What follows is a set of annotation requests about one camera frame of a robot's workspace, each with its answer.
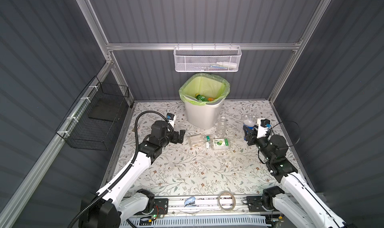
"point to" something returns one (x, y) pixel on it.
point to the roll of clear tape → (234, 201)
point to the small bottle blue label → (248, 124)
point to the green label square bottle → (220, 143)
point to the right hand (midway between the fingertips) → (251, 126)
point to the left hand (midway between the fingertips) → (176, 128)
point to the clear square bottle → (197, 140)
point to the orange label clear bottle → (210, 99)
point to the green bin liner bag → (208, 85)
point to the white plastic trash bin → (204, 116)
